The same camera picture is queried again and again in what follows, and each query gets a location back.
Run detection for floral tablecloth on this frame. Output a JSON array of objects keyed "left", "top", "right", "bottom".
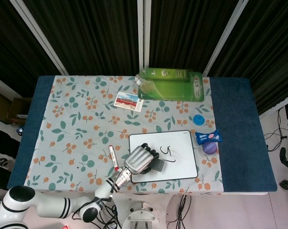
[{"left": 23, "top": 75, "right": 224, "bottom": 193}]

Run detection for large green plastic bottle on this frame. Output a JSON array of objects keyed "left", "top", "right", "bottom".
[{"left": 134, "top": 67, "right": 205, "bottom": 103}]

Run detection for blue round lid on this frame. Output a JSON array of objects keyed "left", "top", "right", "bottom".
[{"left": 192, "top": 114, "right": 205, "bottom": 126}]

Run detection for blue table mat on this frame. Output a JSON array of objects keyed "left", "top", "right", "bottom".
[{"left": 7, "top": 75, "right": 278, "bottom": 193}]

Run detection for small white whiteboard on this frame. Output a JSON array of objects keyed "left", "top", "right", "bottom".
[{"left": 128, "top": 130, "right": 199, "bottom": 184}]

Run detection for blue cookie packet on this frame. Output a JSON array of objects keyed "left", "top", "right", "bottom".
[{"left": 195, "top": 129, "right": 223, "bottom": 145}]

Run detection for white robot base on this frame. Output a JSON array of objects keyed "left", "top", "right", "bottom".
[{"left": 121, "top": 200, "right": 160, "bottom": 229}]

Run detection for purple round ball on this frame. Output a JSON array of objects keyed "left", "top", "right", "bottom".
[{"left": 202, "top": 142, "right": 217, "bottom": 155}]

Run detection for red building postcard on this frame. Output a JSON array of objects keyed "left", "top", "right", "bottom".
[{"left": 113, "top": 91, "right": 144, "bottom": 112}]

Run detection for black floor cables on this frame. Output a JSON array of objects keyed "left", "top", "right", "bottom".
[
  {"left": 166, "top": 194, "right": 192, "bottom": 229},
  {"left": 72, "top": 195, "right": 119, "bottom": 229}
]

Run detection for red whiteboard marker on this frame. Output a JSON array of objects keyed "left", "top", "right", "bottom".
[{"left": 107, "top": 145, "right": 120, "bottom": 172}]

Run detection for white frame post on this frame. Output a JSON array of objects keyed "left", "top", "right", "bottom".
[
  {"left": 137, "top": 0, "right": 151, "bottom": 70},
  {"left": 10, "top": 0, "right": 68, "bottom": 75},
  {"left": 202, "top": 0, "right": 249, "bottom": 76}
]

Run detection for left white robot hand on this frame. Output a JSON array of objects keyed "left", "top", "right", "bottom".
[{"left": 123, "top": 142, "right": 161, "bottom": 176}]

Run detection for grey whiteboard eraser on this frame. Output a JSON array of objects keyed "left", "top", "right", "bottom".
[{"left": 152, "top": 159, "right": 166, "bottom": 172}]

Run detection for cardboard box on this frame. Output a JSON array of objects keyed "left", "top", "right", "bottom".
[{"left": 0, "top": 88, "right": 32, "bottom": 124}]

